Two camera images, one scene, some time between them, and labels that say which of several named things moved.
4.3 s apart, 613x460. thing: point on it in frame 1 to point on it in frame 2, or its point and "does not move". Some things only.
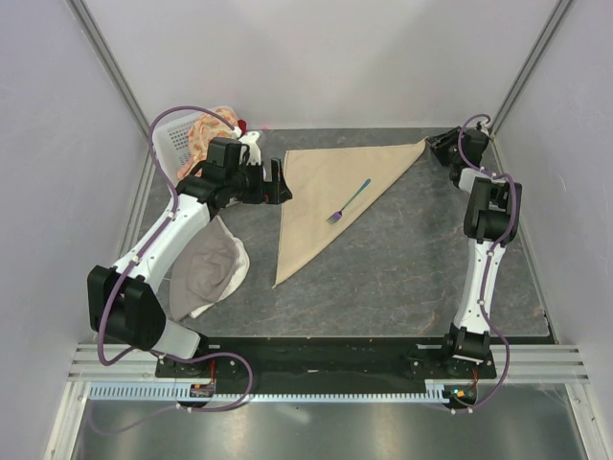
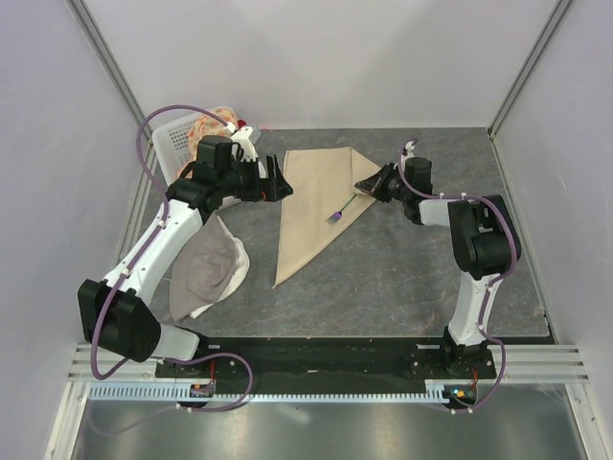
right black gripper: (442, 141) to (374, 184)
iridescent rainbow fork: (336, 216) does not move
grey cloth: (202, 268) does not move
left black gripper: (266, 193) does not move
